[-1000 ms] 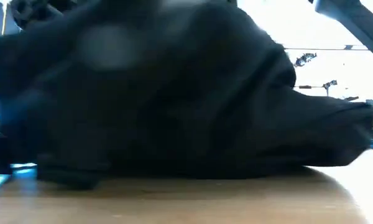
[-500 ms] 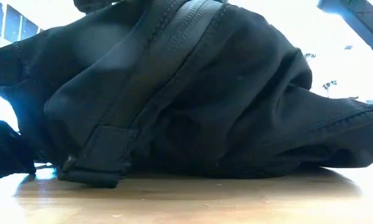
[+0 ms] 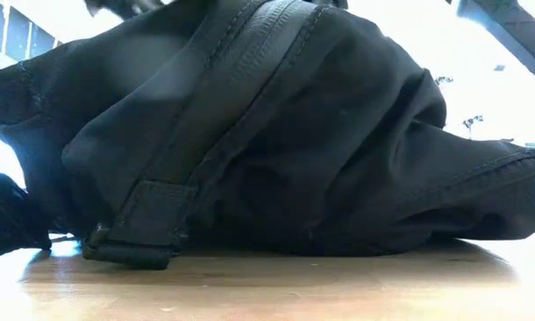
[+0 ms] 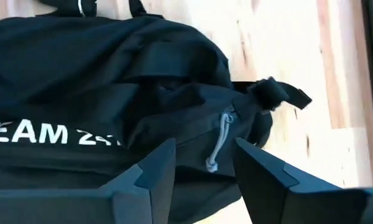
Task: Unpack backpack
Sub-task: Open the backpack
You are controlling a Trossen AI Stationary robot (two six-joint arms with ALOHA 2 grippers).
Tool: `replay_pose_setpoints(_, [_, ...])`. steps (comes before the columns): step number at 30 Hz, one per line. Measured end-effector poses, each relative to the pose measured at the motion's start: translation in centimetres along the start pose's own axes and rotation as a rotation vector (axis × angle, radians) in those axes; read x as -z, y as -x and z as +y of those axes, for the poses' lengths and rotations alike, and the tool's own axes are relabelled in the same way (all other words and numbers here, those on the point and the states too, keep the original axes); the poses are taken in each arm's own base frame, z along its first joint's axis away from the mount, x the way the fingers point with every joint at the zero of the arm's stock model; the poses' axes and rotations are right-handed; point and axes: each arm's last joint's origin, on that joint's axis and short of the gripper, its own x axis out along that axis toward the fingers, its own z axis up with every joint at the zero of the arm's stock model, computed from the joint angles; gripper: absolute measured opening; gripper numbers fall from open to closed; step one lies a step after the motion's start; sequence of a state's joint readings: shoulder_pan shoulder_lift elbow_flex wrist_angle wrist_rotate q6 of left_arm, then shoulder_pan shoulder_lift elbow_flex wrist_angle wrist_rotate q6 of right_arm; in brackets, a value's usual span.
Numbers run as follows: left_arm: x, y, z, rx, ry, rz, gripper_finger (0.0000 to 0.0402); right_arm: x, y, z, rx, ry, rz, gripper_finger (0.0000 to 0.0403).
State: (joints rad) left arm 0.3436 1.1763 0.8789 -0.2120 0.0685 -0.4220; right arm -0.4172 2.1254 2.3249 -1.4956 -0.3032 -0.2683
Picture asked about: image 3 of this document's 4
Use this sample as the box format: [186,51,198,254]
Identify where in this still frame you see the black fabric garment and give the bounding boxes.
[0,0,535,271]

